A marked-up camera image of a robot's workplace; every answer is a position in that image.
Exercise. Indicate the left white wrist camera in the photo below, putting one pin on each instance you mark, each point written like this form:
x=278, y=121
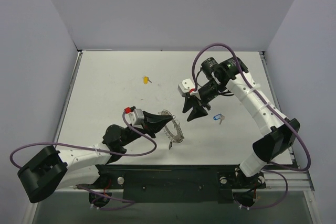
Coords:
x=136, y=116

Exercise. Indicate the metal disc keyring holder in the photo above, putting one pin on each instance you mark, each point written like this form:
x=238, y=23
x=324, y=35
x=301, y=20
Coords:
x=173, y=129

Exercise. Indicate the yellow tagged key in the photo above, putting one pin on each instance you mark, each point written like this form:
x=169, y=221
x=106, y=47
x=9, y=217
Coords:
x=146, y=80

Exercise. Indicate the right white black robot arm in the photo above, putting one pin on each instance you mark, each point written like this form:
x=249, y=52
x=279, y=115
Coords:
x=232, y=77

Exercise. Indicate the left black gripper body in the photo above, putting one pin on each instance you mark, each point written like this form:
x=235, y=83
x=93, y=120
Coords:
x=146, y=125

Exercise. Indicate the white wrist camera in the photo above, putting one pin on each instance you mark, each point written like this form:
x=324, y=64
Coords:
x=136, y=116
x=187, y=87

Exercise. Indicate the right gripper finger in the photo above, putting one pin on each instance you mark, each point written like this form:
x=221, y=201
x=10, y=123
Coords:
x=198, y=111
x=189, y=103

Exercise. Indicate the blue tagged key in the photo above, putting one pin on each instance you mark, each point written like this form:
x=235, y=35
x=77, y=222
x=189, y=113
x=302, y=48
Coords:
x=219, y=118

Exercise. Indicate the aluminium frame rail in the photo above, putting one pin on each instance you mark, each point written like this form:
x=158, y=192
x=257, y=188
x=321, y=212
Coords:
x=297, y=181

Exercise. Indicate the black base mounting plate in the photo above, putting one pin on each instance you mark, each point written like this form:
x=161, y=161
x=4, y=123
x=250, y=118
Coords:
x=176, y=183

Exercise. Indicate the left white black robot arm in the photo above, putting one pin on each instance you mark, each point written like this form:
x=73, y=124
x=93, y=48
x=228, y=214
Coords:
x=51, y=169

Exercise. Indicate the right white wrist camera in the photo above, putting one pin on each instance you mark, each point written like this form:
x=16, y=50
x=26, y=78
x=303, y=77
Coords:
x=187, y=87

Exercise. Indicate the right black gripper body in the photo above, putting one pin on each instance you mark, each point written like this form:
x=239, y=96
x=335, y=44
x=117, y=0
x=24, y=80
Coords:
x=198, y=100

